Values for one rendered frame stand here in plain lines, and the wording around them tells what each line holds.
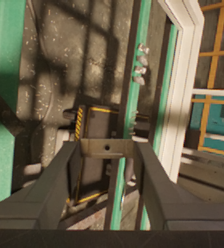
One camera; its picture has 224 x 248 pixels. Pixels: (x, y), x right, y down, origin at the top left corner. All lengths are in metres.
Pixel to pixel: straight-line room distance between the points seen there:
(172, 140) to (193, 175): 0.44
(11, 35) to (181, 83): 0.61
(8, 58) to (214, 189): 1.08
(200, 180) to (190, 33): 0.77
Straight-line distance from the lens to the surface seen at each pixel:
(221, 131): 4.29
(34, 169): 0.70
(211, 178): 1.13
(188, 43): 0.80
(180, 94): 0.74
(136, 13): 0.58
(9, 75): 0.29
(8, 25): 0.30
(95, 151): 0.16
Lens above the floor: 1.14
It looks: 38 degrees down
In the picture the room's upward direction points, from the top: 101 degrees clockwise
